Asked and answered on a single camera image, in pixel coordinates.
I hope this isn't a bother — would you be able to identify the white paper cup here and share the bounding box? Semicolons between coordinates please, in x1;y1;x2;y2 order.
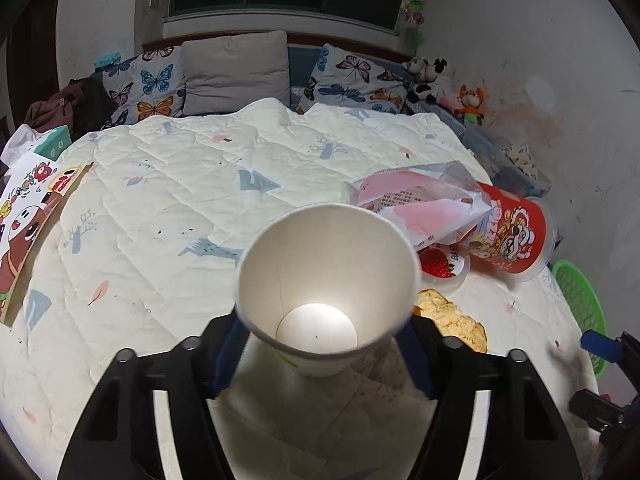
235;203;421;377

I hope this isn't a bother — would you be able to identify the red snack cup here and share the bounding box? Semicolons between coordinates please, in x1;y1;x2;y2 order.
462;183;556;282

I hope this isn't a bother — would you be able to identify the pink white plastic bag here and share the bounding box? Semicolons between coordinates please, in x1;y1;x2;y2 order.
343;160;490;250

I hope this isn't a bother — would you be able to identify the orange bread piece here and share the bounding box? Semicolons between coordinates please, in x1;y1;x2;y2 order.
414;289;488;353

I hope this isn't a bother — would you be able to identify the green plastic waste basket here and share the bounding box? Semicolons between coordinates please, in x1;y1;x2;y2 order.
550;258;611;380

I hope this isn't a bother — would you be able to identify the strawberry jelly cup lid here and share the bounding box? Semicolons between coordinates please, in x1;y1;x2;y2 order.
418;244;471;295

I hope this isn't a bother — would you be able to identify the white quilted table cover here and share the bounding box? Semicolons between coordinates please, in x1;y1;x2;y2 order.
0;96;601;480

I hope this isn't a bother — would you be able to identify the clear plastic storage bin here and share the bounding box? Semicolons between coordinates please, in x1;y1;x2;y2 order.
491;143;551;197

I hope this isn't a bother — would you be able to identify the cartoon bear cardboard box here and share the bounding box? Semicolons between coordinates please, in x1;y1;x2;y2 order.
1;153;93;327

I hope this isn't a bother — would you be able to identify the pink plush toy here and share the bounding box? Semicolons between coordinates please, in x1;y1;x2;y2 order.
438;92;464;115

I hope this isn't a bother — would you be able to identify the orange fox plush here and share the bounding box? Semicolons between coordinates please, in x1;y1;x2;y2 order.
457;84;485;126

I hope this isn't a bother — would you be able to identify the teal tissue box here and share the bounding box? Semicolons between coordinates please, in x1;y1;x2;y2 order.
34;125;72;162

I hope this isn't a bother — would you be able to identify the black white cow plush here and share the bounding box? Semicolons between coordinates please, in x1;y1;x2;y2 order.
402;58;452;104

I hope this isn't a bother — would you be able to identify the grey cushion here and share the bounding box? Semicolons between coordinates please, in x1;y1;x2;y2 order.
180;30;290;116

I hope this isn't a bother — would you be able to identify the butterfly pillow left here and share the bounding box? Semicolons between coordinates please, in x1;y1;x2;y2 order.
101;47;186;128

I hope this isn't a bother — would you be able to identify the butterfly pillow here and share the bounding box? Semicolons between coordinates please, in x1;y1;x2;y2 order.
101;47;186;128
295;44;410;115

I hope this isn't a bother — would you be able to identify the dark clothes pile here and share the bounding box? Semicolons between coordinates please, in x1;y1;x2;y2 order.
24;77;117;142

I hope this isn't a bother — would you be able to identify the butterfly pillow right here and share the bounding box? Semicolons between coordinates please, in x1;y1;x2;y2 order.
295;44;410;115

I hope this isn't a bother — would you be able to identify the hanging flower decoration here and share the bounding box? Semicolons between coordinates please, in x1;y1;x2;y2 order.
400;0;425;55

